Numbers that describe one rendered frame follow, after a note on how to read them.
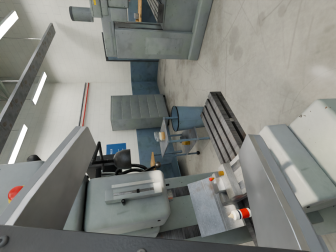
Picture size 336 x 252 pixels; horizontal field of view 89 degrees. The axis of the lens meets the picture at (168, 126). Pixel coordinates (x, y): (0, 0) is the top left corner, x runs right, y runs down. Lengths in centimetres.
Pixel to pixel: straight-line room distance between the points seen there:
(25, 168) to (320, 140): 107
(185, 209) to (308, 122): 82
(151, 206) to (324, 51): 161
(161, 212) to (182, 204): 52
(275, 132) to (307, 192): 26
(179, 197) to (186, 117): 193
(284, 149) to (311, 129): 14
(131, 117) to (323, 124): 533
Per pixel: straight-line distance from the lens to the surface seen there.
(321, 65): 179
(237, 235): 131
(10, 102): 438
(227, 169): 87
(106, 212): 73
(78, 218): 72
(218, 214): 121
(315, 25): 190
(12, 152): 578
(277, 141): 87
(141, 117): 581
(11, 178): 74
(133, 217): 72
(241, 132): 100
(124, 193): 70
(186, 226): 121
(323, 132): 89
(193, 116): 303
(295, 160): 86
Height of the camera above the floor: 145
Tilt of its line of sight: 13 degrees down
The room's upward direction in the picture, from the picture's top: 94 degrees counter-clockwise
